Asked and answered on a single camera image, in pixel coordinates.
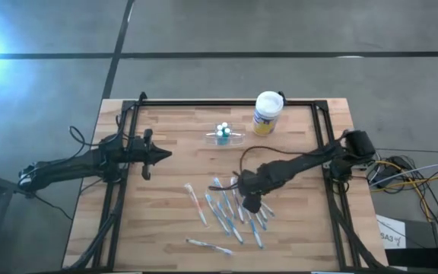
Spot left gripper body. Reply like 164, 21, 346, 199
125, 136, 144, 171

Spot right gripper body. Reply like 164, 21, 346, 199
236, 168, 271, 197

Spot blue toothbrush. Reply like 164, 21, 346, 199
213, 177, 236, 218
230, 177, 246, 224
255, 212, 268, 231
205, 193, 230, 235
246, 211, 265, 249
218, 203, 244, 244
261, 201, 276, 218

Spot orange toothbrush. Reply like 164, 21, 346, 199
183, 182, 209, 228

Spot purple toothbrush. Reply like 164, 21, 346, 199
185, 237, 233, 256

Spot clear plastic cup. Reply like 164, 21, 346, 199
204, 121, 246, 148

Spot Lysol wipes canister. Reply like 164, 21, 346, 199
252, 90, 284, 137

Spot black power adapter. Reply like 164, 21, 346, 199
378, 155, 408, 187

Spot white paper sheet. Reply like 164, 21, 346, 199
376, 214, 407, 250

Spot black box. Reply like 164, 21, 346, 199
385, 247, 438, 274

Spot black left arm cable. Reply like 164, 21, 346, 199
68, 113, 129, 153

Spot grey cable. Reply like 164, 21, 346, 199
369, 162, 438, 187

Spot yellow cable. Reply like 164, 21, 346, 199
370, 159, 438, 247

